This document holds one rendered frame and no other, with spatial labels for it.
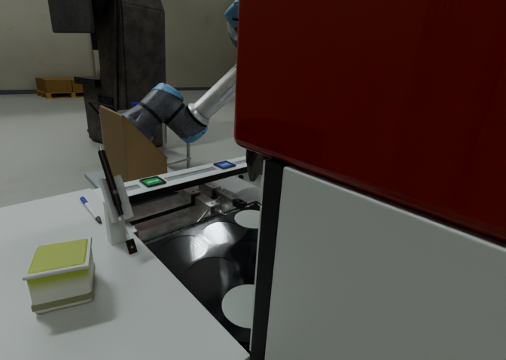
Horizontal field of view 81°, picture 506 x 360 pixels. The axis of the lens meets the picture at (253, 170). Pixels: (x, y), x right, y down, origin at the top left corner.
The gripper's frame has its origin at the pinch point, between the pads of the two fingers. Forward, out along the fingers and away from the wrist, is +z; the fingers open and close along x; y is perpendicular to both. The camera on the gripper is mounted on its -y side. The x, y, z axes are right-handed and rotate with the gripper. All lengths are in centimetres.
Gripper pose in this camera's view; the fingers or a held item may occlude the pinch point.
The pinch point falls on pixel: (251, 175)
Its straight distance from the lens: 79.3
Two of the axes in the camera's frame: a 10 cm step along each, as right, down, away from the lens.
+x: 6.4, -0.5, 7.7
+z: -2.7, 9.2, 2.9
